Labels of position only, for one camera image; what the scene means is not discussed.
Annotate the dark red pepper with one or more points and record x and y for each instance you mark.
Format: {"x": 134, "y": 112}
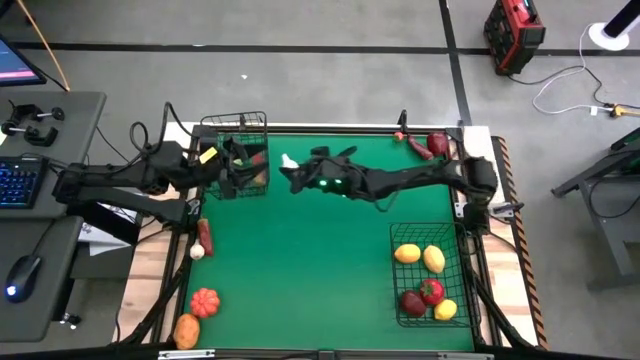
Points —
{"x": 438, "y": 144}

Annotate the grey side table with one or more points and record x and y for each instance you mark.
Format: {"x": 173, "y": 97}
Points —
{"x": 605, "y": 240}

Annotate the green pink round produce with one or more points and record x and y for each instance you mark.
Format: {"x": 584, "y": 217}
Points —
{"x": 260, "y": 178}

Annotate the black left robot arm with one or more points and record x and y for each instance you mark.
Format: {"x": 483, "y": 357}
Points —
{"x": 110, "y": 175}

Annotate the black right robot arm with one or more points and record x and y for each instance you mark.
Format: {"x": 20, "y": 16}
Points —
{"x": 415, "y": 176}

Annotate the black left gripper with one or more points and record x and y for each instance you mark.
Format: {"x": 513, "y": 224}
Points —
{"x": 227, "y": 170}

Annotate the dark grey desk extension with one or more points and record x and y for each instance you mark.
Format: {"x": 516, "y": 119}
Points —
{"x": 45, "y": 320}

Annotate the black backlit keyboard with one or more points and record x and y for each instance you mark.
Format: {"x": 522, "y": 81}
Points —
{"x": 20, "y": 182}

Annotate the purple sweet potato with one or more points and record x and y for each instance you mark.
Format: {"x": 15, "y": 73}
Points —
{"x": 420, "y": 147}

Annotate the black computer mouse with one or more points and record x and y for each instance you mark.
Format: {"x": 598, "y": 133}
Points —
{"x": 22, "y": 277}

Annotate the bright yellow lemon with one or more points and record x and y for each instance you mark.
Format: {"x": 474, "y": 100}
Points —
{"x": 445, "y": 310}

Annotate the white metal bracket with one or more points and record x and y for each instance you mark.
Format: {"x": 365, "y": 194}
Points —
{"x": 459, "y": 210}

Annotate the red black power box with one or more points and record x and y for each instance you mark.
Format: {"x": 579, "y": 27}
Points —
{"x": 515, "y": 35}

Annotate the pale yellow oval fruit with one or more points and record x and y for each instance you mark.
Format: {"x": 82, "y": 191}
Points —
{"x": 434, "y": 259}

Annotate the black table frame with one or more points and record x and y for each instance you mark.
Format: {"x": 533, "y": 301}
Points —
{"x": 340, "y": 131}

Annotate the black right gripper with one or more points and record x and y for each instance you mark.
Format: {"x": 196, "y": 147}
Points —
{"x": 330, "y": 177}

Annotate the white garlic bulb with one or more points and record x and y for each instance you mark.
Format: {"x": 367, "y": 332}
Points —
{"x": 197, "y": 251}
{"x": 289, "y": 161}

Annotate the red tomato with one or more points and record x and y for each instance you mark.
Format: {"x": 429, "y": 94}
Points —
{"x": 432, "y": 292}

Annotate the orange-red pumpkin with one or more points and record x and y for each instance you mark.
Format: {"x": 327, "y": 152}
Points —
{"x": 205, "y": 303}

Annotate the white black floor stand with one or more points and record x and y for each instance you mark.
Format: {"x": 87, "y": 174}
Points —
{"x": 607, "y": 35}

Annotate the brown potato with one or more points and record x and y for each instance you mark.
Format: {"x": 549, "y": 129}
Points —
{"x": 186, "y": 331}

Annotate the white paper sheet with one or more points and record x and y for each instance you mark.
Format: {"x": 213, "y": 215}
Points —
{"x": 100, "y": 240}

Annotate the computer monitor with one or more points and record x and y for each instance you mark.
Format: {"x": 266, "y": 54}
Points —
{"x": 15, "y": 65}

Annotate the dark red apple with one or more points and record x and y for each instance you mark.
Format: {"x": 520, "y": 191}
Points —
{"x": 413, "y": 304}

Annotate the black C-clamp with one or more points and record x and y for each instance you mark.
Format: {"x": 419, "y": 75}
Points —
{"x": 30, "y": 135}
{"x": 30, "y": 112}

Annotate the black table clamp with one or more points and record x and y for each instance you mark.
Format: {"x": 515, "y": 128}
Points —
{"x": 402, "y": 120}

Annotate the grey desk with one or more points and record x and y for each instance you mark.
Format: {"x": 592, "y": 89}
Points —
{"x": 75, "y": 125}

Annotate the red round vegetable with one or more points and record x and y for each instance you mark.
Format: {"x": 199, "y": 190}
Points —
{"x": 257, "y": 159}

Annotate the yellow-orange oval fruit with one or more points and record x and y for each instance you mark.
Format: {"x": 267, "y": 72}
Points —
{"x": 407, "y": 253}

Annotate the yellow tag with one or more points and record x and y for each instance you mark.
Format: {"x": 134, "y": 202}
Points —
{"x": 208, "y": 155}

